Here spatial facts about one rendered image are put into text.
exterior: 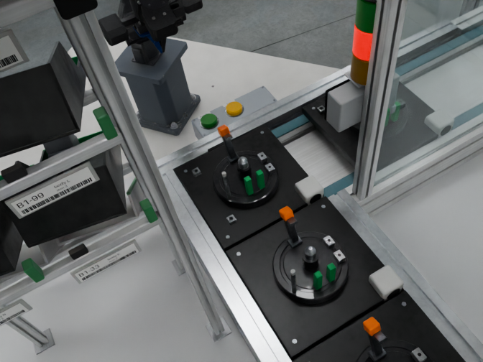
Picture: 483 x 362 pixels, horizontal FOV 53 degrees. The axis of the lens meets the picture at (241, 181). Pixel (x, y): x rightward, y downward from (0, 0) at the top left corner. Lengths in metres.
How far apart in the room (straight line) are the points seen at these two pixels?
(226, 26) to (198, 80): 1.66
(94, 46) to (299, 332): 0.62
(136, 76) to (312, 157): 0.46
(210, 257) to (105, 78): 0.59
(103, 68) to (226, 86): 0.99
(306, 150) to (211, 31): 2.00
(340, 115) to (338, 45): 2.07
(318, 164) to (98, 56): 0.77
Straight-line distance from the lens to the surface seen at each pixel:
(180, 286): 1.08
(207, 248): 1.00
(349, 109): 0.84
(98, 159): 0.84
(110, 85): 0.47
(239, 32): 3.04
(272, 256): 0.96
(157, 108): 1.29
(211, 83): 1.44
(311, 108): 1.18
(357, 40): 0.77
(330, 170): 1.13
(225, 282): 0.95
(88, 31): 0.43
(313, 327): 0.90
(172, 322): 1.05
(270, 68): 1.46
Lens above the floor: 1.82
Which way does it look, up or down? 54 degrees down
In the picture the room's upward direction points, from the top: 11 degrees counter-clockwise
